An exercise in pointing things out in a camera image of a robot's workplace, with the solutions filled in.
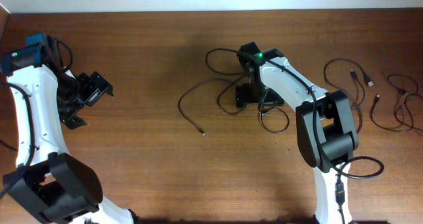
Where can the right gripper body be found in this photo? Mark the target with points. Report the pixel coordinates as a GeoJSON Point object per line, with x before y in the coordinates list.
{"type": "Point", "coordinates": [254, 92]}

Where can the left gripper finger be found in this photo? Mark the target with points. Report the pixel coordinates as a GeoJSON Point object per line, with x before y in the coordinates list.
{"type": "Point", "coordinates": [96, 87]}
{"type": "Point", "coordinates": [74, 122]}

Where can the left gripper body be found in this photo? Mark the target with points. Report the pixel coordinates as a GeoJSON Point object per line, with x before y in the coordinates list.
{"type": "Point", "coordinates": [71, 104]}

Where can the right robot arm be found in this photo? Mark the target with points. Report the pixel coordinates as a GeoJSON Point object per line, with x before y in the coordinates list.
{"type": "Point", "coordinates": [326, 132]}

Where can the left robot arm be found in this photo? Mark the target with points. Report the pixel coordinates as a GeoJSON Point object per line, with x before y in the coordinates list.
{"type": "Point", "coordinates": [52, 185]}

